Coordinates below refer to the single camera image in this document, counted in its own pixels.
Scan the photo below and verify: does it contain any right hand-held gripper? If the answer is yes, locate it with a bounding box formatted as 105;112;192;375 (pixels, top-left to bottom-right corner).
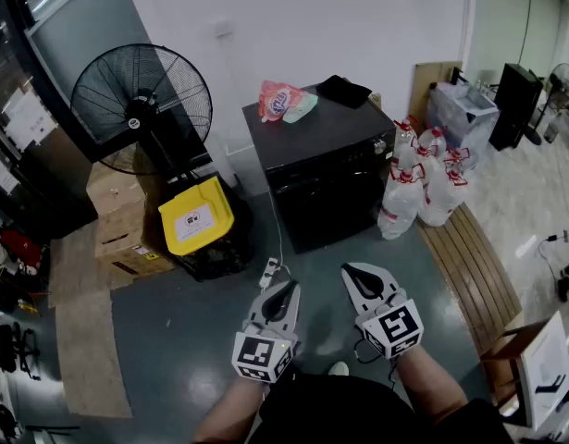
340;262;425;360

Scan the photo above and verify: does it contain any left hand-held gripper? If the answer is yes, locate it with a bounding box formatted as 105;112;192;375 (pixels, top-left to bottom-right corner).
231;279;302;384

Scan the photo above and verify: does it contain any person's left forearm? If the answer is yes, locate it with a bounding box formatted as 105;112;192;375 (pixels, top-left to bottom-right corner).
191;375;271;444

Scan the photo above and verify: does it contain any person's right forearm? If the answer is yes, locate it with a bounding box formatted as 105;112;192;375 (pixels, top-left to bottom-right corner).
394;343;470;421

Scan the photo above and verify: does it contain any pink detergent bag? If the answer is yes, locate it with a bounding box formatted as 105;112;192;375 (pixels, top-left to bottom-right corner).
258;80;308;123

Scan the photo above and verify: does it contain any white power strip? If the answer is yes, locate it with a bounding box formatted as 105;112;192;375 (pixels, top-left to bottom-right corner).
258;256;281;291

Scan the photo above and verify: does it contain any black waste bin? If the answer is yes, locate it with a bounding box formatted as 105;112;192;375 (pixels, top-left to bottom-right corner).
142;171;255;282

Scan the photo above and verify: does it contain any white plastic bags group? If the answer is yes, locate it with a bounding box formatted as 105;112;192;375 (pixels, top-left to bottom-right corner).
377;115;471;241

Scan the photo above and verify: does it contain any wooden slatted board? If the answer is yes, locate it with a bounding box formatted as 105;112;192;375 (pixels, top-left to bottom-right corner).
415;201;524;355

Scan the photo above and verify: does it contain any person's black clothing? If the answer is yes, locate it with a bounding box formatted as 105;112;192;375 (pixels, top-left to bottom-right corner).
249;372;514;444

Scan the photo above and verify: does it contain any brown wooden chair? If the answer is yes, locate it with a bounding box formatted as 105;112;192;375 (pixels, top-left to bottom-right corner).
478;319;551;407

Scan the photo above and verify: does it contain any black washing machine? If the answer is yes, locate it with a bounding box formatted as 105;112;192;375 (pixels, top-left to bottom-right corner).
241;83;397;254

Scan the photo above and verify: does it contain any white flat board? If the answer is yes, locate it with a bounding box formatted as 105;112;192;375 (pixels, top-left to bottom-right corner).
514;310;569;432

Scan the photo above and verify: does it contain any brown cardboard floor sheet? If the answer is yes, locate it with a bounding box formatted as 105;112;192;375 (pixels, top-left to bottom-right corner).
47;233;133;419

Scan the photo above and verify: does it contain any plain cardboard box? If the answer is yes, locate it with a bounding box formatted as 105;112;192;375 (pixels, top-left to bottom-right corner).
86;163;149;245

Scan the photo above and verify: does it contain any pale green pouch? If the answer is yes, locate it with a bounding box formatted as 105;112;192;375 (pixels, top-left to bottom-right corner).
282;92;319;125

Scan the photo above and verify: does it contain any black folded cloth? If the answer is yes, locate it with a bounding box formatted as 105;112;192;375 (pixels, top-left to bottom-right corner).
316;74;373;110

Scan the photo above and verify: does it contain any grey waste basket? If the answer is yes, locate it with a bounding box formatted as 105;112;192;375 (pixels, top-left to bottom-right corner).
542;113;563;144

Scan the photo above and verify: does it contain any red bag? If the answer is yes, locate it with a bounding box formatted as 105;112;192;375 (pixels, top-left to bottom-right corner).
0;228;45;268

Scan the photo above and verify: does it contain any dark glass door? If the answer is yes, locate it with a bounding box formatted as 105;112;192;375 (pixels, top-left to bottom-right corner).
0;0;100;241

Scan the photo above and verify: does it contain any small black standing fan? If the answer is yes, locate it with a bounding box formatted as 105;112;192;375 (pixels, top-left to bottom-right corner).
526;62;569;146

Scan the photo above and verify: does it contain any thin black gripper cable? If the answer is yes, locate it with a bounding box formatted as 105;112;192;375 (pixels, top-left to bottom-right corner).
353;338;402;384

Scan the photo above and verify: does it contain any white power cable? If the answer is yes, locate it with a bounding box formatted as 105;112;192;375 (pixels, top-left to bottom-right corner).
267;190;286;267

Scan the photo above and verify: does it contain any cardboard sheet against wall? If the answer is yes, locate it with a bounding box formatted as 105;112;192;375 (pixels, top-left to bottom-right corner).
407;60;464;124

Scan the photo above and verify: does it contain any large black pedestal fan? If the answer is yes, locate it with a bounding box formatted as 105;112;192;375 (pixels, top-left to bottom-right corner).
69;43;216;189

